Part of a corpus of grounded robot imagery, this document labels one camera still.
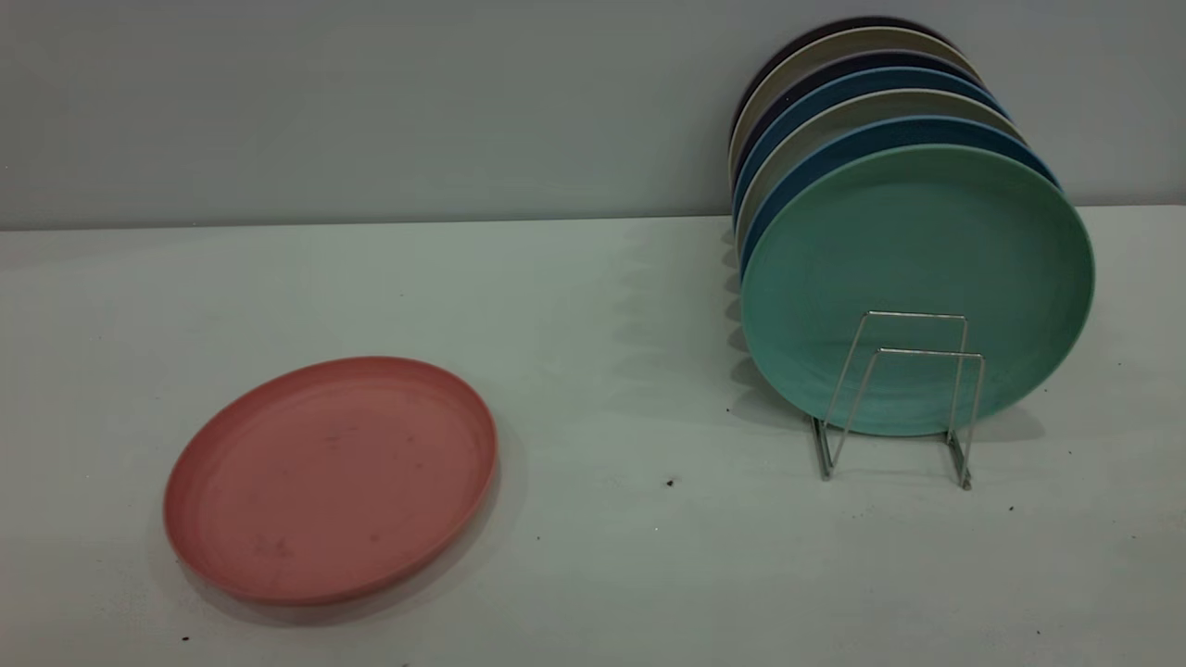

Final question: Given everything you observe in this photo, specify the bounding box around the green round plate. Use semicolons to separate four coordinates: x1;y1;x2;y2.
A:
740;144;1096;437

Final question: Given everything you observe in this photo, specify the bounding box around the blue round plate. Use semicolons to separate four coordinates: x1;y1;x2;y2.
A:
738;115;1062;279
732;67;1009;223

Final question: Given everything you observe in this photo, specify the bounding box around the metal wire plate rack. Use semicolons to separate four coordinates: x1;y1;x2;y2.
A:
812;311;985;490

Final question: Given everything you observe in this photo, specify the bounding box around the dark purple round plate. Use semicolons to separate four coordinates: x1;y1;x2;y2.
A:
730;16;955;140
732;50;983;177

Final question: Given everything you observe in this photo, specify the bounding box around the beige round plate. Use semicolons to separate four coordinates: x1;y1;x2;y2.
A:
728;27;983;177
735;89;1028;251

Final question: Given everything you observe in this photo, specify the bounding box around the pink round plate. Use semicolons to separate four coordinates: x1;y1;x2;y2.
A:
163;356;499;607

